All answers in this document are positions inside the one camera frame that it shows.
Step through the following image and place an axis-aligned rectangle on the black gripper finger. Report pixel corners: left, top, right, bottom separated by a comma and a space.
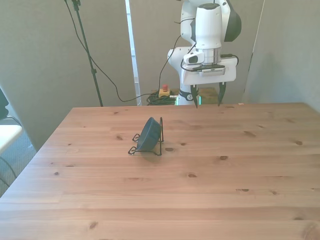
190, 84, 200, 109
217, 81, 227, 107

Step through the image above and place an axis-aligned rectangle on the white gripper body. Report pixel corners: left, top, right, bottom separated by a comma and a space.
180, 56, 238, 86

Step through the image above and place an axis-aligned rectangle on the dark blue bowl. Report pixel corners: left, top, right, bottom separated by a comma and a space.
136, 117, 162, 152

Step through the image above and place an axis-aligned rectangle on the yellow emergency stop button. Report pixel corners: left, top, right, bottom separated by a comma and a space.
158, 84, 172, 99

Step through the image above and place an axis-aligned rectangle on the white vertical panel strip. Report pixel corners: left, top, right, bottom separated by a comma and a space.
124, 0, 142, 106

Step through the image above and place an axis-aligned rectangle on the black tripod stand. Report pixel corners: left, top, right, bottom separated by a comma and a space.
64, 0, 105, 107

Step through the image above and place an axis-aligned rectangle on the white side table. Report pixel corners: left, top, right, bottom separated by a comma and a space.
0, 124, 24, 154

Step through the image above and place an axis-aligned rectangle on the black object at edge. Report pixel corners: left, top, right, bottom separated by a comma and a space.
0, 86, 10, 120

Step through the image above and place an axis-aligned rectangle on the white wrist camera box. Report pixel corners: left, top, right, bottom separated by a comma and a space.
183, 51, 205, 65

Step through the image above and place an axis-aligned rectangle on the coiled dark cable bundle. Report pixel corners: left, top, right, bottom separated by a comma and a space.
145, 92, 180, 106

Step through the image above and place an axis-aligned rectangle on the black wire dish rack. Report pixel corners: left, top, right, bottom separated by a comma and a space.
127, 116, 165, 157

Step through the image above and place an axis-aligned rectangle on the black hanging cable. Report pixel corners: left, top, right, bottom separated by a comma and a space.
65, 0, 182, 103

